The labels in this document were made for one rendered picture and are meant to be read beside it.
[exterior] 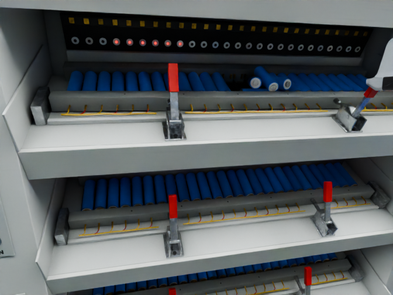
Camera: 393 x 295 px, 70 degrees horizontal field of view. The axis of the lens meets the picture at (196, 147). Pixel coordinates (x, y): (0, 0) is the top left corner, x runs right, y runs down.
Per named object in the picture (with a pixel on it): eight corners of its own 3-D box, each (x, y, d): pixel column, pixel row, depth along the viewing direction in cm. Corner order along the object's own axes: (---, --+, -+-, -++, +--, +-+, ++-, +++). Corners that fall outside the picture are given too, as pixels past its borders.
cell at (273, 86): (251, 70, 48) (266, 87, 43) (261, 63, 47) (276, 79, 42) (257, 78, 49) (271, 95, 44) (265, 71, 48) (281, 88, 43)
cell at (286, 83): (264, 73, 49) (291, 76, 44) (266, 82, 50) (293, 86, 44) (256, 78, 49) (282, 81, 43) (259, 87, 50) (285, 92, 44)
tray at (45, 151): (426, 153, 47) (466, 105, 41) (28, 179, 34) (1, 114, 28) (352, 93, 62) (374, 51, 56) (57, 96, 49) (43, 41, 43)
